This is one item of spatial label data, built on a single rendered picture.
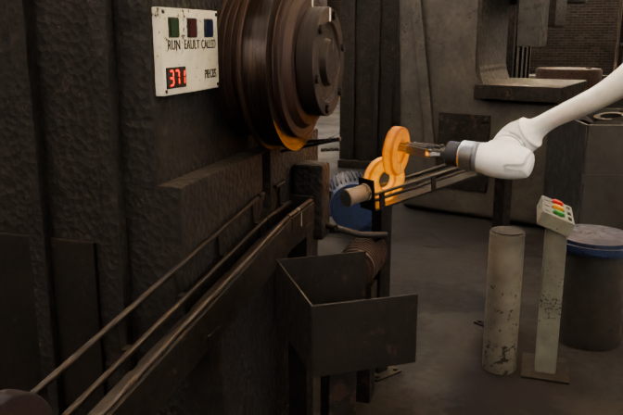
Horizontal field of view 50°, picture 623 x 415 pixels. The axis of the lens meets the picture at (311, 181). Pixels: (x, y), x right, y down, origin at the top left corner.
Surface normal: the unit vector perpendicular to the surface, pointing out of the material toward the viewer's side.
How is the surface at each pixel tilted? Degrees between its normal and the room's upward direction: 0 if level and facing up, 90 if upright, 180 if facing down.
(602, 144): 90
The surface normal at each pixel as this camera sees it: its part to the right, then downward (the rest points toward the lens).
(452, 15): -0.53, 0.18
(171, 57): 0.95, 0.07
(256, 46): -0.31, 0.03
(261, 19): -0.28, -0.28
